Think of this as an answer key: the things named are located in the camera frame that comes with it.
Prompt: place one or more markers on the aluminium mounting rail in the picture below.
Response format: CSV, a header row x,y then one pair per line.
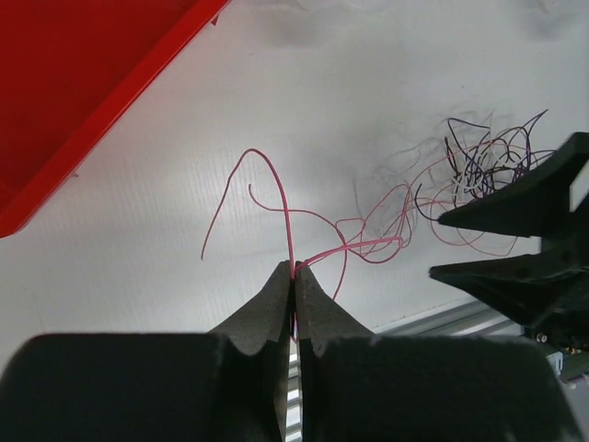
x,y
464,317

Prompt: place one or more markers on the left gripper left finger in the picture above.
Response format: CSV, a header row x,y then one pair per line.
x,y
227,384

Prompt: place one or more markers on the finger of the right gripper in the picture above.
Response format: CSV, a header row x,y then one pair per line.
x,y
537,205
496,283

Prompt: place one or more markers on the red plastic tray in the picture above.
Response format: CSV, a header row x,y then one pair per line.
x,y
69,70

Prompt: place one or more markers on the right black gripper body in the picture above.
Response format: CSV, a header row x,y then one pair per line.
x,y
555,295

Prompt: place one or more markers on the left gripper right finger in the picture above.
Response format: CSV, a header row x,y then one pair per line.
x,y
361,386

